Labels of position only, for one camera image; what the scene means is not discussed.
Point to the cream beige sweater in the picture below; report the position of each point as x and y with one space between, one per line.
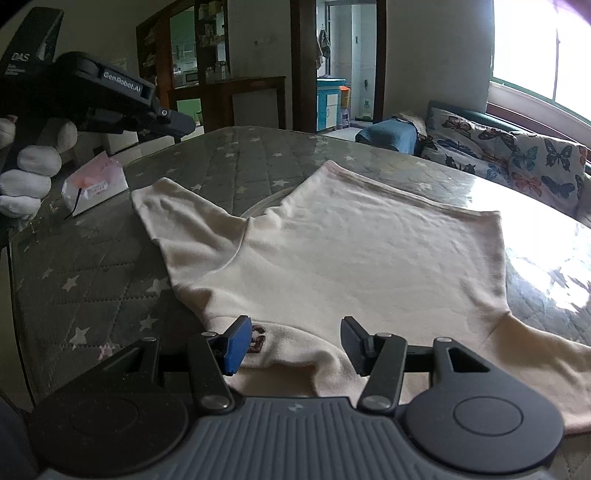
345 245

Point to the dark wooden console table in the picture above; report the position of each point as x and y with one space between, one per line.
253 101

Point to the window with green frame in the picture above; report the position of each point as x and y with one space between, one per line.
543 49

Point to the round black induction cooktop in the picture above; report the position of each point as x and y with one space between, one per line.
270 201

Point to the white gloved left hand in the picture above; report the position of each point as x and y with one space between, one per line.
24 188

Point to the butterfly print pillow flat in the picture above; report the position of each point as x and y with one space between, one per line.
459 143

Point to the butterfly print pillow upright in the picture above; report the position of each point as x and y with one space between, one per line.
549 170

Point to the teal corner sofa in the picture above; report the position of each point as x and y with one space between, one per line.
406 133

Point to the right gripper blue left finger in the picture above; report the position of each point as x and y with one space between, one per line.
212 356

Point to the grey quilted star table cover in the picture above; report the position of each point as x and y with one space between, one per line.
81 287

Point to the dark wooden display shelf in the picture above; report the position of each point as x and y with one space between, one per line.
184 44

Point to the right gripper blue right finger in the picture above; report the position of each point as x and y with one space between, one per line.
384 359

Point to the blue white small cabinet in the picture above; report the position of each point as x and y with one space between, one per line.
328 102

